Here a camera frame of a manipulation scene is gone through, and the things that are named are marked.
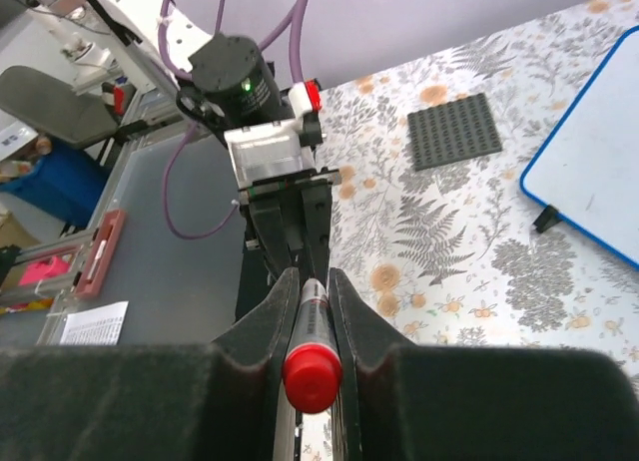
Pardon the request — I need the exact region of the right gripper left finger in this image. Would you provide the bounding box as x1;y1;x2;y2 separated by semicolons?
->
1;268;300;460

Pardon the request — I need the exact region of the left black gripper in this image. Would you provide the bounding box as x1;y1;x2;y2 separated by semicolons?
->
177;34;339;284

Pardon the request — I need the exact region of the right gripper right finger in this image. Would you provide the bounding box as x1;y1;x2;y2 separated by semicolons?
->
328;268;638;460

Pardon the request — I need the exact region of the red whiteboard marker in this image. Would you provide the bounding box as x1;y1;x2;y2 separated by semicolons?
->
282;278;342;414

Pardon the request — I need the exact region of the blue framed whiteboard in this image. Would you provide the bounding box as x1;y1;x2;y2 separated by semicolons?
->
519;28;638;266

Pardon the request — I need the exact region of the printed paper sheet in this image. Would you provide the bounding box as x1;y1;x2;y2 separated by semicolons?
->
59;301;129;345

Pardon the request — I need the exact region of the floral table mat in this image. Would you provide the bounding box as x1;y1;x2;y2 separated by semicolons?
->
319;0;638;398

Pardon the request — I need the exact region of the grey studded baseplate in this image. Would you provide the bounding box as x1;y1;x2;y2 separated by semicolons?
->
407;93;502;172

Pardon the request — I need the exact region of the grey chair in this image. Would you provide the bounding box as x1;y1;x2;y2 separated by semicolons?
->
1;66;119;150

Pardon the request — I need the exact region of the blue bin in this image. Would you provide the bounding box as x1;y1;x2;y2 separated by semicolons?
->
1;139;109;228

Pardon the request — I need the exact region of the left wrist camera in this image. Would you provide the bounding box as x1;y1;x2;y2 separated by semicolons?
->
224;119;316;190

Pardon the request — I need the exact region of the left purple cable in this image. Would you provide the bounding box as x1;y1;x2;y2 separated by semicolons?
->
157;0;320;241

